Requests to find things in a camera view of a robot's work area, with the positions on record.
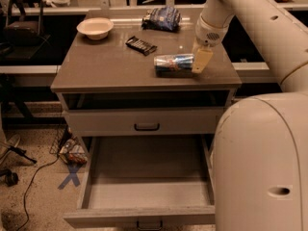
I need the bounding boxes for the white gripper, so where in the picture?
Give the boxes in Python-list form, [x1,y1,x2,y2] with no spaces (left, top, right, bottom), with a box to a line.
[192,15,225,74]

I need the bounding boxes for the redbull can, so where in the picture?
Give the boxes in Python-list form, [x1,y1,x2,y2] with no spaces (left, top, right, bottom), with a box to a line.
[154,54,194,72]

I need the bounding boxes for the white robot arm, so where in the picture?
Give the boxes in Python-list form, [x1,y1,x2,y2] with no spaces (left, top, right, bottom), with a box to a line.
[196,0,308,231]

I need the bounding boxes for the closed upper grey drawer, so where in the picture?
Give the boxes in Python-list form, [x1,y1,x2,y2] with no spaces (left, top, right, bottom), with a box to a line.
[64,107,224,137]

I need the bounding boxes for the grey drawer cabinet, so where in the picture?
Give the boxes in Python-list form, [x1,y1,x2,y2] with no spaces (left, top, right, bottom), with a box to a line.
[51,9,241,149]

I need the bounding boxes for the open grey drawer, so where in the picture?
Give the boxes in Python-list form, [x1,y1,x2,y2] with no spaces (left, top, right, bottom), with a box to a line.
[64,135,215,231]

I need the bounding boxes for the blue chip bag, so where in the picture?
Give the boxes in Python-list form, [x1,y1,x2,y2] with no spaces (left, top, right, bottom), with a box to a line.
[141,6,181,32]

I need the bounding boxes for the black snack bar wrapper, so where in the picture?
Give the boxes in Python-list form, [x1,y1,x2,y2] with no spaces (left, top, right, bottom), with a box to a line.
[125,36,157,56]

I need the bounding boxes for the white ceramic bowl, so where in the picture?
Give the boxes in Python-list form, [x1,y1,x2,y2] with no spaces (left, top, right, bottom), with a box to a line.
[77,17,114,40]

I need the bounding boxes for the snack packets on floor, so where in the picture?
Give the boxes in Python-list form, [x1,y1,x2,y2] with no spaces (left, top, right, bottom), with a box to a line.
[60,139,88,165]

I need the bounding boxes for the black chair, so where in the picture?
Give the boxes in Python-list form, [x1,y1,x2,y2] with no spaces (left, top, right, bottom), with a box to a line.
[0,0,49,61]

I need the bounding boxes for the black floor tool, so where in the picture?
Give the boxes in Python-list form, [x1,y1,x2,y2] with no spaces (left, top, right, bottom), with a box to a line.
[0,141,37,164]

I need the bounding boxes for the black wire basket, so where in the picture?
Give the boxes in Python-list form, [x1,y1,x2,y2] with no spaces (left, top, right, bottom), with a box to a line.
[49,125,71,155]

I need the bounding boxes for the black cable left floor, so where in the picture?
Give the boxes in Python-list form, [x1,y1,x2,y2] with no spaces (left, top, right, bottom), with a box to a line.
[14,156,62,231]

